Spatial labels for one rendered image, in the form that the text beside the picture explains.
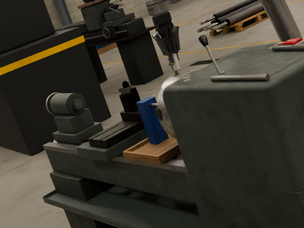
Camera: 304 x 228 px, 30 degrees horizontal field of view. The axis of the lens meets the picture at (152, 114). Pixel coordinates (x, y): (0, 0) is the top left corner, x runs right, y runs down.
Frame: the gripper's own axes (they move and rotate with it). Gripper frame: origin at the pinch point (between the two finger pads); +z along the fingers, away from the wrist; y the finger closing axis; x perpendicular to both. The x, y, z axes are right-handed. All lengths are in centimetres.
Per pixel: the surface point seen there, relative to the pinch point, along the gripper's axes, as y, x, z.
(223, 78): 8.2, 34.6, 5.8
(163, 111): 4.1, -12.4, 20.3
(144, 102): -8.4, -43.4, 20.5
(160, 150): -3, -34, 43
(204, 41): -3.4, 17.3, -6.1
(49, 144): 3, -145, 44
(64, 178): 7, -131, 64
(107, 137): 5, -66, 34
